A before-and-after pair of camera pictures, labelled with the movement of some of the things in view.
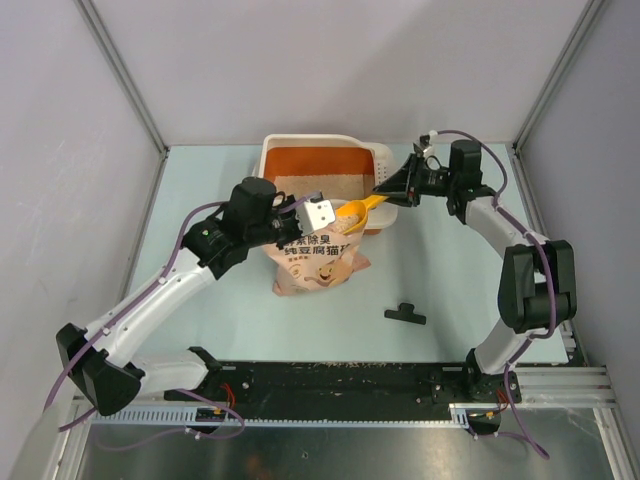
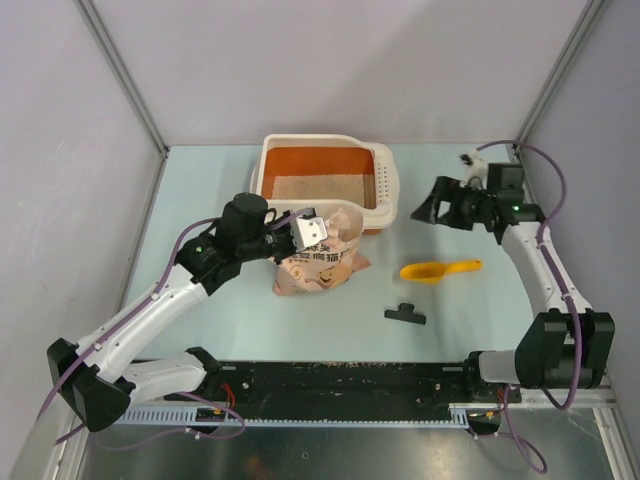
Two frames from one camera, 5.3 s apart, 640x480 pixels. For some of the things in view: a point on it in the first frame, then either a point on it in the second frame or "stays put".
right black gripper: x=405 y=186 → x=446 y=189
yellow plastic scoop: x=358 y=208 → x=434 y=272
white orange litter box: x=345 y=168 stays put
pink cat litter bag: x=320 y=258 stays put
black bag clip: x=406 y=313 stays put
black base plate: x=347 y=385 stays put
